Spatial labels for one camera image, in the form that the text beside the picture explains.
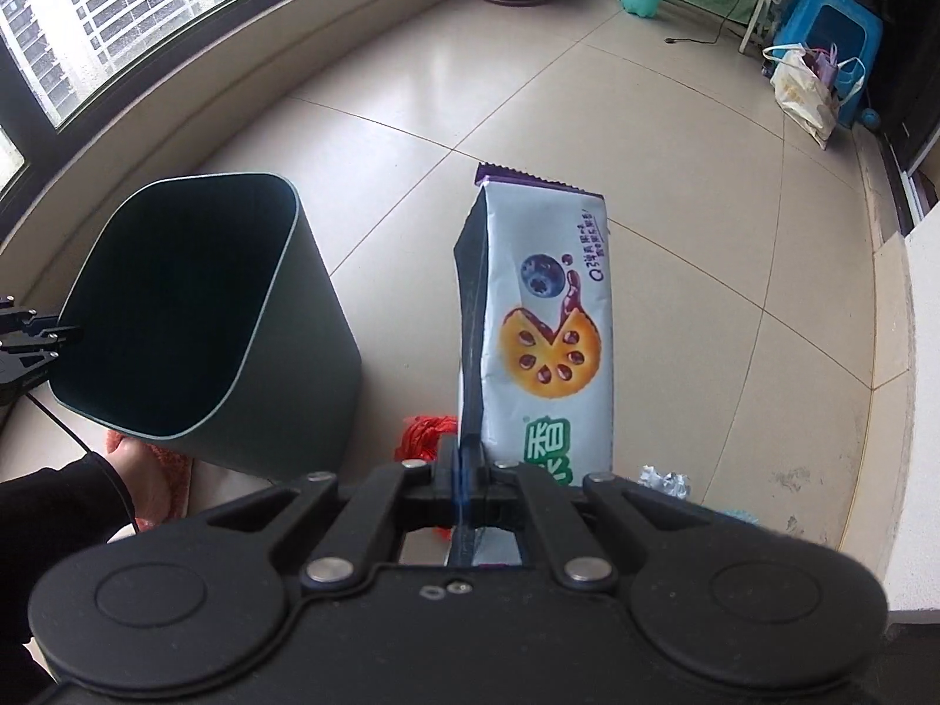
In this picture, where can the dark furniture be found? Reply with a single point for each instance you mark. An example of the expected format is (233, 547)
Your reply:
(914, 51)

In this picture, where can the small blue ball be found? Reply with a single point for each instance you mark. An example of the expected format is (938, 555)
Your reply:
(872, 119)

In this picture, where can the red plastic bag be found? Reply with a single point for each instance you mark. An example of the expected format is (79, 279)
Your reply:
(426, 440)

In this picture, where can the crumpled clear plastic wrapper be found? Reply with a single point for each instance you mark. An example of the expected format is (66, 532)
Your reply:
(664, 483)

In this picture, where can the coral fuzzy slipper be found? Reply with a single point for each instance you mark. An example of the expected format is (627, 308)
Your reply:
(172, 485)

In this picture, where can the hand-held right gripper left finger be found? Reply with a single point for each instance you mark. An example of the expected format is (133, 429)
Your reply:
(449, 488)

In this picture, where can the person's leg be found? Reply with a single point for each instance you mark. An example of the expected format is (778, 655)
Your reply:
(51, 507)

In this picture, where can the dark green trash bin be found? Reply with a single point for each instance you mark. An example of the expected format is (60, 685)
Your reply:
(308, 382)

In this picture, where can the white tote bag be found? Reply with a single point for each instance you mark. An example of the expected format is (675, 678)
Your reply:
(800, 92)

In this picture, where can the blue plastic stool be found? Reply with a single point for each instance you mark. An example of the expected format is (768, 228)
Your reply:
(830, 22)

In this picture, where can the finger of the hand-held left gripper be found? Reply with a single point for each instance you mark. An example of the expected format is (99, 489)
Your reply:
(26, 374)
(37, 327)

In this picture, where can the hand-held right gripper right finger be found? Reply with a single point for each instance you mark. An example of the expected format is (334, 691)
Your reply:
(474, 488)

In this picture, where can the white blueberry cookie packet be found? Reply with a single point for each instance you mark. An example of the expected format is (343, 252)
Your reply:
(543, 294)

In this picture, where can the window with dark frame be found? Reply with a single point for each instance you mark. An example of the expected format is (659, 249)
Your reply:
(110, 7)

